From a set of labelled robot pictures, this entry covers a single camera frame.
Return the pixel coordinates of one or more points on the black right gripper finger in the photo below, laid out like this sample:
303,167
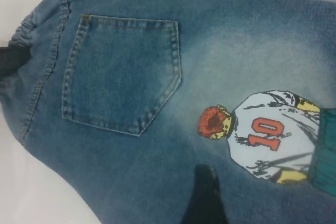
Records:
206,200

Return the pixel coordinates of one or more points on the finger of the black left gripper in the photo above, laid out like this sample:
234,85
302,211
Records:
11,58

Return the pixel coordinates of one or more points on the blue denim shorts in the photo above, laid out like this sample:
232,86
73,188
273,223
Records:
118,77

